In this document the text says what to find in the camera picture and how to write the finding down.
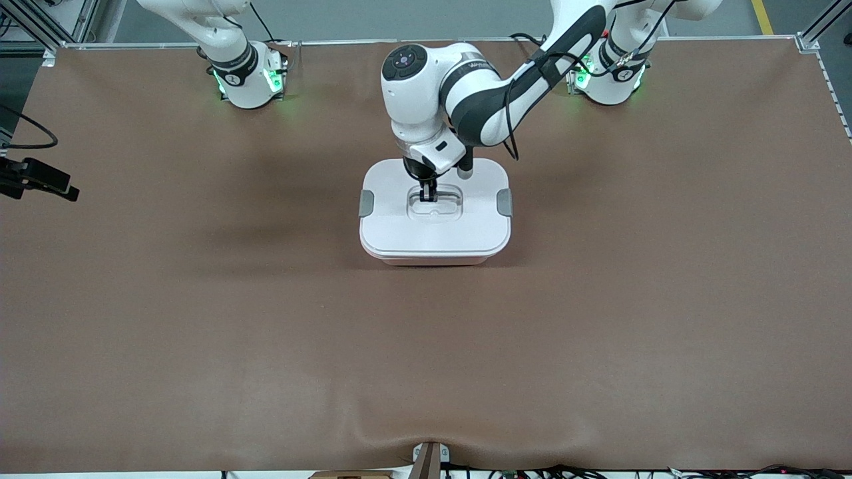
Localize white box lid grey latches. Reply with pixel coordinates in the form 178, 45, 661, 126
358, 160, 513, 259

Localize pink plastic box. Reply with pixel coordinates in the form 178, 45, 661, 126
363, 247, 510, 267

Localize brown table mat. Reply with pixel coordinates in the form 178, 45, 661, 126
0, 39, 852, 473

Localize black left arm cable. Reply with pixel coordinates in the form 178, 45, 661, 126
503, 0, 666, 160

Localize silver table edge rail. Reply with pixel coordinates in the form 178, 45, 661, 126
60, 37, 799, 49

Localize black base cable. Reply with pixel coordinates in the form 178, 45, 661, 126
250, 0, 297, 47
509, 32, 553, 51

